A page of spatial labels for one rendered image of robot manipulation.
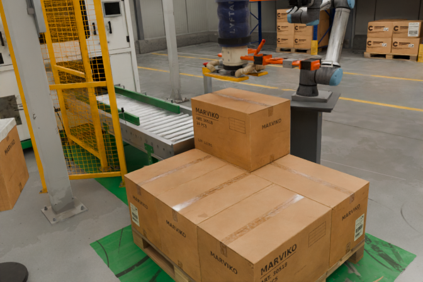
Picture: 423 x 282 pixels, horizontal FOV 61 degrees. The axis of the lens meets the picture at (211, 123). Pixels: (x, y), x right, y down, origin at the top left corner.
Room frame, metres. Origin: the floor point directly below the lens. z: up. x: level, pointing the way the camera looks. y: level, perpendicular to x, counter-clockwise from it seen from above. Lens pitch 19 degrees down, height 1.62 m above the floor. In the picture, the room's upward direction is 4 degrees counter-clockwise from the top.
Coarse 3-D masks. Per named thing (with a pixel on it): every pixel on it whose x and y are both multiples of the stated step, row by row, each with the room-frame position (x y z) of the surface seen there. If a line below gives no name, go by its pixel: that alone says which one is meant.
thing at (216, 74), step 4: (208, 72) 2.49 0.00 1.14; (212, 72) 2.48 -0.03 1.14; (216, 72) 2.47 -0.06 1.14; (232, 72) 2.33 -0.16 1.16; (208, 76) 2.46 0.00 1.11; (212, 76) 2.43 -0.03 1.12; (216, 76) 2.40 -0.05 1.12; (220, 76) 2.37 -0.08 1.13; (224, 76) 2.35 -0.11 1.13; (228, 76) 2.33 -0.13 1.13; (232, 76) 2.31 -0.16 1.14; (240, 76) 2.29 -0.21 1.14; (244, 76) 2.31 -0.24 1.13; (228, 80) 2.31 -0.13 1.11; (232, 80) 2.28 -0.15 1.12; (236, 80) 2.25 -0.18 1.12; (240, 80) 2.25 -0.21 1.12; (244, 80) 2.28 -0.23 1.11
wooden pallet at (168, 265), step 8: (136, 232) 2.12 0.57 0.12; (136, 240) 2.14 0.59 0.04; (144, 240) 2.07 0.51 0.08; (144, 248) 2.06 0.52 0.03; (152, 248) 2.06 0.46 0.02; (352, 248) 1.78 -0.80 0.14; (360, 248) 1.84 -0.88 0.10; (152, 256) 1.98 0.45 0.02; (160, 256) 1.97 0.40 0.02; (344, 256) 1.72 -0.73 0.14; (352, 256) 1.82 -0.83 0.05; (360, 256) 1.84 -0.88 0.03; (160, 264) 1.90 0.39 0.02; (168, 264) 1.89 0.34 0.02; (176, 264) 1.74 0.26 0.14; (336, 264) 1.66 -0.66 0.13; (168, 272) 1.82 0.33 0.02; (176, 272) 1.74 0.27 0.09; (184, 272) 1.67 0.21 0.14; (328, 272) 1.61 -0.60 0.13; (176, 280) 1.75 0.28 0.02; (184, 280) 1.68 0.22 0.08; (192, 280) 1.62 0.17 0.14; (320, 280) 1.57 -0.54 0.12
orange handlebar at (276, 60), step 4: (248, 48) 2.72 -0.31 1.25; (248, 52) 2.59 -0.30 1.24; (252, 52) 2.62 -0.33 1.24; (220, 56) 2.53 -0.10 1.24; (248, 56) 2.38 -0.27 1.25; (252, 60) 2.30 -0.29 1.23; (264, 60) 2.22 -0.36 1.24; (268, 60) 2.19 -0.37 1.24; (272, 60) 2.17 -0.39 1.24; (276, 60) 2.15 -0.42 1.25; (280, 60) 2.13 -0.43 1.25; (292, 64) 2.06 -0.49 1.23; (296, 64) 2.03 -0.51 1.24; (316, 64) 1.95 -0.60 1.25
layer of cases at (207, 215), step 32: (192, 160) 2.33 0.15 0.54; (288, 160) 2.23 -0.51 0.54; (128, 192) 2.14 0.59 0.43; (160, 192) 1.91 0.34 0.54; (192, 192) 1.88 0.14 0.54; (224, 192) 1.86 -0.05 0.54; (256, 192) 1.84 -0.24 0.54; (288, 192) 1.81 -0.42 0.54; (320, 192) 1.78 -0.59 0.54; (352, 192) 1.76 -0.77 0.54; (160, 224) 1.84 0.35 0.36; (192, 224) 1.58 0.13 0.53; (224, 224) 1.54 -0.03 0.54; (256, 224) 1.52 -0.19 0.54; (288, 224) 1.50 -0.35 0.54; (320, 224) 1.56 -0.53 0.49; (352, 224) 1.77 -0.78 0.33; (192, 256) 1.60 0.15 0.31; (224, 256) 1.39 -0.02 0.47; (256, 256) 1.29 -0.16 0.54; (288, 256) 1.39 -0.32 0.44; (320, 256) 1.56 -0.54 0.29
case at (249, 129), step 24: (216, 96) 2.55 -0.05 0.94; (240, 96) 2.50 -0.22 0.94; (264, 96) 2.46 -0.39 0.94; (216, 120) 2.34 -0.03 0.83; (240, 120) 2.15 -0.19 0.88; (264, 120) 2.17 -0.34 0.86; (288, 120) 2.33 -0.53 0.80; (216, 144) 2.35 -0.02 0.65; (240, 144) 2.16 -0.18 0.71; (264, 144) 2.17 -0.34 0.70; (288, 144) 2.33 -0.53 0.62
